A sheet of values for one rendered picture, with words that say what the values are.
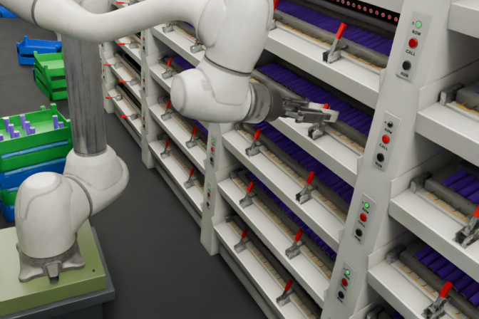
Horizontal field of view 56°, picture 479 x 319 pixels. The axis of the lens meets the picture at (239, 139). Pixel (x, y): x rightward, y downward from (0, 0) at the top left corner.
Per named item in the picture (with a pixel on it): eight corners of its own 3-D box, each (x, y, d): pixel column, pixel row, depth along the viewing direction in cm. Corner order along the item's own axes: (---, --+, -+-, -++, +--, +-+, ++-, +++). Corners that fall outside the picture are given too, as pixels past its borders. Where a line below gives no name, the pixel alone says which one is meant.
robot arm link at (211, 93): (242, 134, 95) (265, 78, 90) (177, 129, 86) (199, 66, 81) (219, 110, 103) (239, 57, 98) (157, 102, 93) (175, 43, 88)
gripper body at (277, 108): (244, 111, 105) (274, 114, 110) (264, 127, 98) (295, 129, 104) (254, 81, 102) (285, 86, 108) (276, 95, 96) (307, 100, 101)
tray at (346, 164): (357, 190, 103) (358, 158, 98) (228, 92, 148) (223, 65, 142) (419, 154, 110) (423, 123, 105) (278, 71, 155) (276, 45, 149)
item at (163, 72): (210, 133, 164) (204, 101, 156) (150, 75, 209) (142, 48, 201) (257, 112, 171) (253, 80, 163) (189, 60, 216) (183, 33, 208)
